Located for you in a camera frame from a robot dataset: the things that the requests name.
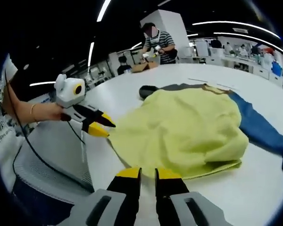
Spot person's left hand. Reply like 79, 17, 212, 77
39, 103, 70, 122

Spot person's dark trousers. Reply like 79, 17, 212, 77
11, 176, 76, 226

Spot grey mesh office chair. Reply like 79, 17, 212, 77
13, 130, 96, 205

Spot blue plastic container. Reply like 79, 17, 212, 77
271, 61, 283, 76

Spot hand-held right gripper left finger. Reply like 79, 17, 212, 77
61, 166, 142, 226

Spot yellow blue grey garment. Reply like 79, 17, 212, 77
107, 82, 283, 183

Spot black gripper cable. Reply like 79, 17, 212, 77
4, 69, 95, 191

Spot white square pillar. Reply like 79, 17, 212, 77
140, 9, 191, 64

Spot person's thin bracelet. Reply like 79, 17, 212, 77
30, 104, 38, 123

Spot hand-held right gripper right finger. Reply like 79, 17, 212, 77
154, 167, 234, 226

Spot long ceiling light strip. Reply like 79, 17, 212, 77
88, 41, 95, 68
192, 21, 281, 40
213, 32, 283, 57
29, 81, 57, 87
96, 0, 112, 23

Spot white workbench row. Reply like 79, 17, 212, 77
179, 54, 283, 95

